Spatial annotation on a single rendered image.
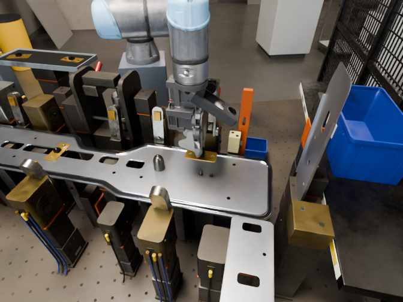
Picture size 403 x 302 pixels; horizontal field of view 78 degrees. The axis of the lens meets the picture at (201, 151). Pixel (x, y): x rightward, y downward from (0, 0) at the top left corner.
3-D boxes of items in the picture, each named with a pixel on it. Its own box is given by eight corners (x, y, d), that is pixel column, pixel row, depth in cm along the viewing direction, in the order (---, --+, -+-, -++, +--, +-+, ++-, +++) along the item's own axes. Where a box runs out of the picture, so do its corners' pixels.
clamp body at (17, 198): (51, 273, 80) (-9, 207, 57) (73, 240, 88) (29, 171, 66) (69, 278, 79) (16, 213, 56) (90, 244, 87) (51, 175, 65)
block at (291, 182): (270, 264, 81) (291, 209, 62) (270, 232, 90) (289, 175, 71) (279, 266, 81) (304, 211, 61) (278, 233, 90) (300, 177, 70)
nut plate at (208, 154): (184, 157, 66) (183, 154, 65) (188, 148, 69) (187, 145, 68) (215, 162, 64) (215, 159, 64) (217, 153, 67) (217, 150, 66)
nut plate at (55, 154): (54, 161, 75) (53, 158, 74) (44, 159, 76) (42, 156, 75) (71, 144, 81) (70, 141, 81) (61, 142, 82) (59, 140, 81)
